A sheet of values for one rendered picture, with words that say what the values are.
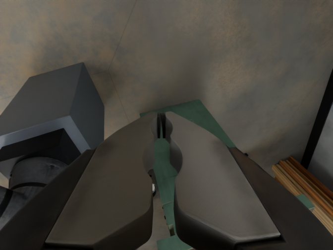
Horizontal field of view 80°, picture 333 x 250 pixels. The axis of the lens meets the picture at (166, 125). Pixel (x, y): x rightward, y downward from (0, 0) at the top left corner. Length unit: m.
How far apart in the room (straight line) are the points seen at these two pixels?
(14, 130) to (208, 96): 1.14
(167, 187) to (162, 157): 0.18
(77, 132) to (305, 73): 1.67
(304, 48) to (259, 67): 0.34
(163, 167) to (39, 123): 0.55
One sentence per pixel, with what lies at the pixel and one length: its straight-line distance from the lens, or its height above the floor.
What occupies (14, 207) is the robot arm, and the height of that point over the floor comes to 0.82.
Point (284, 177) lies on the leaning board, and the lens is 2.42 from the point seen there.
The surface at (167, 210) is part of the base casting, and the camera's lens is 0.88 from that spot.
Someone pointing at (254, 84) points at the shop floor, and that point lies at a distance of 1.64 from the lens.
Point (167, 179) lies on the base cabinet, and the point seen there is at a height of 0.60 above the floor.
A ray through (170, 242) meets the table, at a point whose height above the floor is 0.86.
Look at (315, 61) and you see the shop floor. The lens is 1.93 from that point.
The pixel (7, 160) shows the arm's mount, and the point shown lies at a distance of 0.80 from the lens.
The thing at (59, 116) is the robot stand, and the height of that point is 0.54.
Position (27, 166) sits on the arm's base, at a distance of 0.75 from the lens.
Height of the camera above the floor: 1.17
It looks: 51 degrees down
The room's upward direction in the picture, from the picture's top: 157 degrees clockwise
